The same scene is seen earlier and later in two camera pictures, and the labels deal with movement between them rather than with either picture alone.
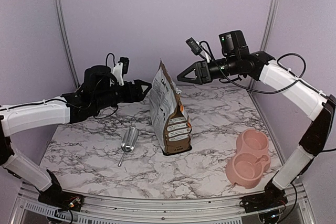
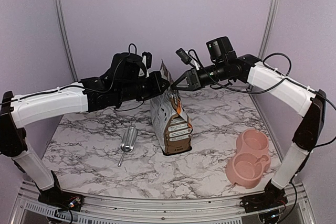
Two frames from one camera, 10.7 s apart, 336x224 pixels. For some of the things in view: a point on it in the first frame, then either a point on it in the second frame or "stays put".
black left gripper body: (121, 98) to (151, 89)
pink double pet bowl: (247, 166) stays put
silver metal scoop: (129, 141) stays put
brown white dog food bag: (171, 122) stays put
